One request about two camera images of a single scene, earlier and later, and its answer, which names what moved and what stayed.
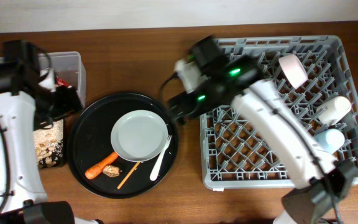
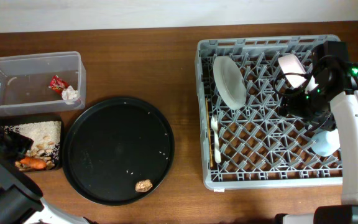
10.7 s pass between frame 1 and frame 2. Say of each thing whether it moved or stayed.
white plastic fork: moved
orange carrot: moved
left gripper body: moved
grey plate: moved
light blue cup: stayed
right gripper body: moved
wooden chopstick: moved
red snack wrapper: stayed
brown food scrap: moved
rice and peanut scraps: stayed
